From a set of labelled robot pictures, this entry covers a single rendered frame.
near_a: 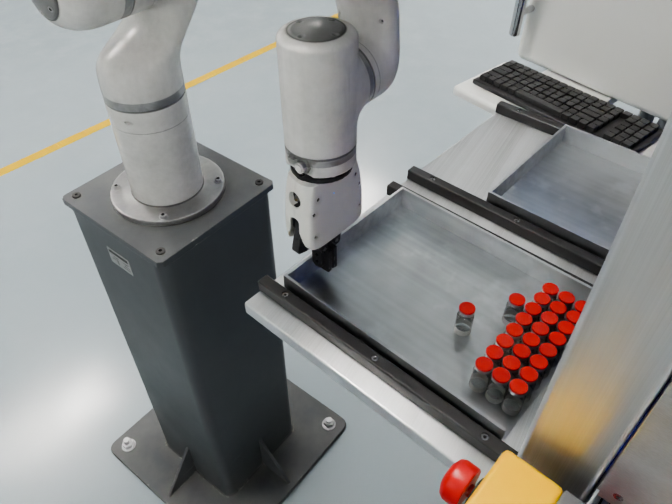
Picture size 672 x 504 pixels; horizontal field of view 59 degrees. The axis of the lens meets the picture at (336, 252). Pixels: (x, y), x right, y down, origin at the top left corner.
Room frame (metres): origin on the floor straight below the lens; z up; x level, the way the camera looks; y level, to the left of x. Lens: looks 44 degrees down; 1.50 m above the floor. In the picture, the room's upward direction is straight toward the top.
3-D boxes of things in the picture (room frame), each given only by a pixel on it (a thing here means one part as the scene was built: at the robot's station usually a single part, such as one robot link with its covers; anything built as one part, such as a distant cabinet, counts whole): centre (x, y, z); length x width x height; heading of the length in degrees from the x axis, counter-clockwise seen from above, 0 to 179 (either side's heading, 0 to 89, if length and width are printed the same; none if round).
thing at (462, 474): (0.22, -0.11, 0.99); 0.04 x 0.04 x 0.04; 48
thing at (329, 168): (0.58, 0.02, 1.09); 0.09 x 0.08 x 0.03; 138
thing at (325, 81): (0.59, 0.02, 1.18); 0.09 x 0.08 x 0.13; 140
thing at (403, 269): (0.53, -0.14, 0.90); 0.34 x 0.26 x 0.04; 48
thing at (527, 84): (1.16, -0.50, 0.82); 0.40 x 0.14 x 0.02; 40
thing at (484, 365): (0.46, -0.22, 0.90); 0.18 x 0.02 x 0.05; 138
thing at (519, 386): (0.43, -0.26, 0.90); 0.18 x 0.02 x 0.05; 138
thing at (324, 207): (0.58, 0.02, 1.03); 0.10 x 0.08 x 0.11; 138
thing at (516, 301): (0.50, -0.23, 0.90); 0.02 x 0.02 x 0.05
